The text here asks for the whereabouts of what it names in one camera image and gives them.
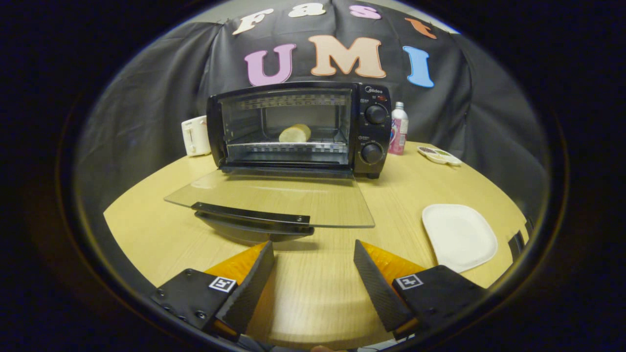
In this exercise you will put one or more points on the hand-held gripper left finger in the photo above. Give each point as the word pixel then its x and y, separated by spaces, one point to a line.
pixel 247 293

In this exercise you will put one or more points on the black backdrop cloth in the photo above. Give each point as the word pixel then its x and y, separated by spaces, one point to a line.
pixel 146 107

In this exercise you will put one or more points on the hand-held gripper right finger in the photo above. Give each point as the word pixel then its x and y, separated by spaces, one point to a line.
pixel 381 293

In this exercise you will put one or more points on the small white sauce dish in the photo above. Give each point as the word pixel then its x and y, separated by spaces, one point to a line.
pixel 437 155

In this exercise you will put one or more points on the pink label plastic bottle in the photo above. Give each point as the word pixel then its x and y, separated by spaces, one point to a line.
pixel 398 129

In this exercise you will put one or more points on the black chair back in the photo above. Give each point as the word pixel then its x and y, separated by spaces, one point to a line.
pixel 517 243

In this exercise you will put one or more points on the white pop-up toaster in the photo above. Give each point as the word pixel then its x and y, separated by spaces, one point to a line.
pixel 194 137

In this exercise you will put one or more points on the black toaster oven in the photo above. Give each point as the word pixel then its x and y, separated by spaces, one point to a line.
pixel 371 132

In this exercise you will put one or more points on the white square plate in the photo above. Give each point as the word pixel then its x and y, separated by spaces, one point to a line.
pixel 457 237

